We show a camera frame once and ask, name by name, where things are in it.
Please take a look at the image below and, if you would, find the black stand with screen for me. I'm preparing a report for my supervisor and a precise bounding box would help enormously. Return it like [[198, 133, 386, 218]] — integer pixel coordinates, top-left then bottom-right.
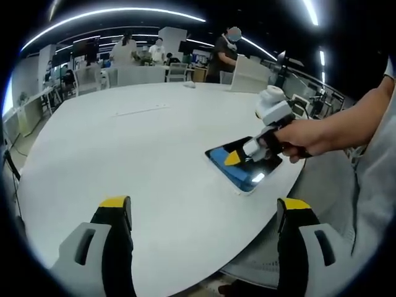
[[276, 51, 291, 91]]

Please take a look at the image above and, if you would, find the white upright board box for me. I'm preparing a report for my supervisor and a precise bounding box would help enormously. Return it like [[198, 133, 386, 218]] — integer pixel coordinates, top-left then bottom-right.
[[230, 55, 273, 94]]

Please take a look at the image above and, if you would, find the white framed stand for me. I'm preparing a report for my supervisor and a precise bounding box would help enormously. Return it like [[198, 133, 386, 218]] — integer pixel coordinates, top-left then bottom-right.
[[290, 94, 308, 118]]

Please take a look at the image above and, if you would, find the white desk partition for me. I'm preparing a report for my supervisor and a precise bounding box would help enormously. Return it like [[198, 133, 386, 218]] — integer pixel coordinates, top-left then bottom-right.
[[106, 65, 168, 88]]

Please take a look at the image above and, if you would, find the person's grey shirt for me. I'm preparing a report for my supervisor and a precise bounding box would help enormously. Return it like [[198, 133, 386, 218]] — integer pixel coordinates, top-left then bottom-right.
[[349, 58, 396, 257]]

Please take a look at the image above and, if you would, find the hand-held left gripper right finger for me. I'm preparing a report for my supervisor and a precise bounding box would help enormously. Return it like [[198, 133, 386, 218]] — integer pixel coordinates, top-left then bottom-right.
[[277, 197, 356, 297]]

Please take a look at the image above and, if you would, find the black wall monitor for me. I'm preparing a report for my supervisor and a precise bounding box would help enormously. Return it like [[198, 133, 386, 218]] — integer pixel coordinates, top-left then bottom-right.
[[72, 37, 101, 54]]

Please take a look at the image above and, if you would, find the black tripod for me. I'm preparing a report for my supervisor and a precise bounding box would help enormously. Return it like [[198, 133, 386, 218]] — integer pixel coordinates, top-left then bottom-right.
[[2, 147, 22, 182]]

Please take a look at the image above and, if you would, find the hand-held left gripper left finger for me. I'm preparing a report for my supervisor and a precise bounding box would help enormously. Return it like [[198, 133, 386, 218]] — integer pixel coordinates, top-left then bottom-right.
[[51, 195, 136, 297]]

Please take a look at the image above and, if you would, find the person's right hand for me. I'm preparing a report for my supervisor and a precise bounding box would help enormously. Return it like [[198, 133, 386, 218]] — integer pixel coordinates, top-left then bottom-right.
[[275, 118, 329, 164]]

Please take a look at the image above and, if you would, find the black tablet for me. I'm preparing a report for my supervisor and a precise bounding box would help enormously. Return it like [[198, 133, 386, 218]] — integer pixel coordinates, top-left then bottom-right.
[[204, 136, 285, 196]]

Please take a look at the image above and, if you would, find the white mesh office chair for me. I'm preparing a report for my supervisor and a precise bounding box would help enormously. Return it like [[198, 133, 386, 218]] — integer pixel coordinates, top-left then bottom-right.
[[74, 66, 103, 95]]

